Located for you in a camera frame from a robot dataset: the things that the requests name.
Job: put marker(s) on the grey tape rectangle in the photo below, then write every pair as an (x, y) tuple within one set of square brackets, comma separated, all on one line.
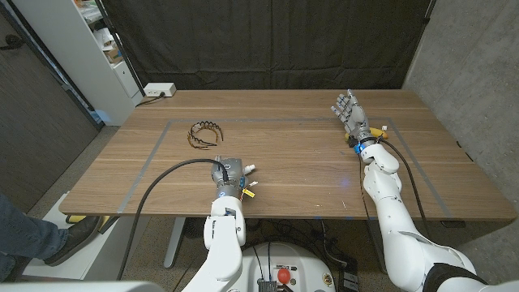
[(284, 119)]

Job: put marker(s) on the cardboard box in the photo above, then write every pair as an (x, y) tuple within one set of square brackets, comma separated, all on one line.
[(113, 56)]

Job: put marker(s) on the yellow banana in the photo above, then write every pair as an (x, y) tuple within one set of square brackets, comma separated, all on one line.
[(377, 131)]

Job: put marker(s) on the person's leg in jeans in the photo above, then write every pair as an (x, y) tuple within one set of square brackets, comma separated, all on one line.
[(24, 239)]

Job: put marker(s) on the black backdrop stand pole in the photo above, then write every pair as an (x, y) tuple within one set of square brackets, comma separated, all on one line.
[(121, 48)]

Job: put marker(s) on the white robot torso base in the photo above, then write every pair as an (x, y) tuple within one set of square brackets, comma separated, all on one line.
[(267, 267)]

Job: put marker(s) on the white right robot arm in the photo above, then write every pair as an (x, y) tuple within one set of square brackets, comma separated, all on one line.
[(391, 203)]

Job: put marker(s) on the brown toothed hair band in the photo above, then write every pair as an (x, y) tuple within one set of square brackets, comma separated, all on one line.
[(207, 123)]

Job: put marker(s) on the white power strip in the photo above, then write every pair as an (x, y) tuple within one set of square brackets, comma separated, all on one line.
[(158, 89)]

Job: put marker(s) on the dark leather shoe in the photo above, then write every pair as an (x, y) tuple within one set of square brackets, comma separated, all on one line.
[(75, 239)]

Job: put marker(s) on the white floor board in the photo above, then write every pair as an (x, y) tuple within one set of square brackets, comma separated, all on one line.
[(77, 265)]

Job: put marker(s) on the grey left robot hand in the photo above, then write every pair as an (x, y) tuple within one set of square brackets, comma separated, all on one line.
[(233, 172)]

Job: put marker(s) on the black floor power strip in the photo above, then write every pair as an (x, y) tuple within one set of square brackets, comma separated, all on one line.
[(348, 280)]

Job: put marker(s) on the red emergency stop button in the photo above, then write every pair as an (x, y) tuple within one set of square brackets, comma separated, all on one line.
[(284, 276)]

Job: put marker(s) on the white shelf cabinet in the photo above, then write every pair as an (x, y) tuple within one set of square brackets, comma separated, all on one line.
[(81, 61)]

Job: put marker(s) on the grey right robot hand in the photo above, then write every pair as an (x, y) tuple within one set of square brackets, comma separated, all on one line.
[(357, 117)]

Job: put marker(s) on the black backdrop curtain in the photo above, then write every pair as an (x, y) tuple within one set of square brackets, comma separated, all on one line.
[(263, 40)]

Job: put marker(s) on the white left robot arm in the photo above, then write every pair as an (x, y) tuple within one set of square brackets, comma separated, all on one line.
[(225, 239)]

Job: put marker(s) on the white toothpaste tube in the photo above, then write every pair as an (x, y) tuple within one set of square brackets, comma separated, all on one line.
[(249, 167)]

